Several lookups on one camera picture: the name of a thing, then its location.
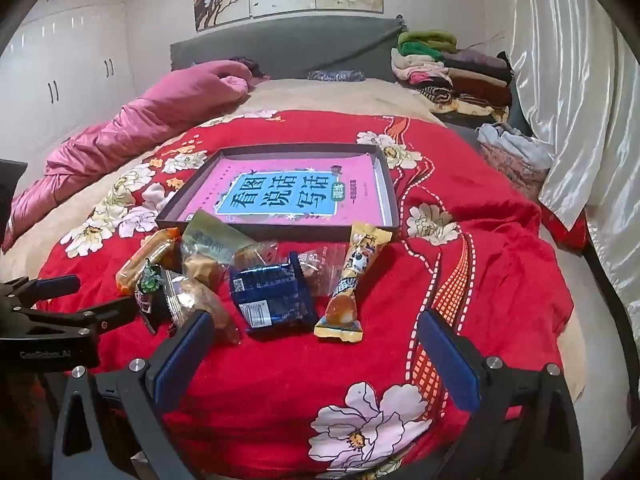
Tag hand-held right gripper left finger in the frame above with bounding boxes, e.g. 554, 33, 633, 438
52, 309, 217, 480

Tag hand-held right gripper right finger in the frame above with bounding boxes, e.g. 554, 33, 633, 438
417, 309, 586, 480

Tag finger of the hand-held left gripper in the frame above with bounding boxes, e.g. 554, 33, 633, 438
0, 274, 82, 311
0, 297, 139, 341

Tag brown chocolate bar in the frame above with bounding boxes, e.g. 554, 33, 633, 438
136, 290, 173, 336

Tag black green snack packet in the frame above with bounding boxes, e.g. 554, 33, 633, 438
136, 260, 168, 296

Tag clear brown pastry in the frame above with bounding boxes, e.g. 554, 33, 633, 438
162, 269, 243, 345

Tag orange rice cracker packet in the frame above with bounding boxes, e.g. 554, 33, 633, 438
116, 227, 181, 296

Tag blue snack packet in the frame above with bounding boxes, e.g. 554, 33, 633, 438
229, 252, 319, 338

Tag green tinted pastry packet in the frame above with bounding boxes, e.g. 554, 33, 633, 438
180, 209, 261, 291

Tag yellow long snack packet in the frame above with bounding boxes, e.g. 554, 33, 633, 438
314, 222, 396, 343

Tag clear packet of small cakes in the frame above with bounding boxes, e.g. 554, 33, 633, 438
295, 245, 351, 301

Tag shallow pink printed box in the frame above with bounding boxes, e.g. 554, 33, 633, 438
155, 142, 401, 244

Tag red floral blanket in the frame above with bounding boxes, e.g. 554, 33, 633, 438
35, 109, 576, 480

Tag pink quilt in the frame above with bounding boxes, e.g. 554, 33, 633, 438
0, 59, 251, 253

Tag pink and blue book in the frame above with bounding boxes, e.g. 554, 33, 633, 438
182, 157, 388, 231

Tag crumpled light clothes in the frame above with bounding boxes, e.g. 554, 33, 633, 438
475, 121, 556, 201

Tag white wardrobe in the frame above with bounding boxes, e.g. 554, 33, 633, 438
0, 0, 136, 136

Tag pile of folded clothes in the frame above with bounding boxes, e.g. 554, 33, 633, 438
390, 30, 516, 121

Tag white satin curtain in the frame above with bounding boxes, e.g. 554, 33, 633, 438
505, 0, 640, 321

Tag dark patterned cushion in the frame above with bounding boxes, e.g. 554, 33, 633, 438
307, 67, 366, 83

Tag grey bed headboard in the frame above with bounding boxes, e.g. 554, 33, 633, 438
170, 16, 408, 83

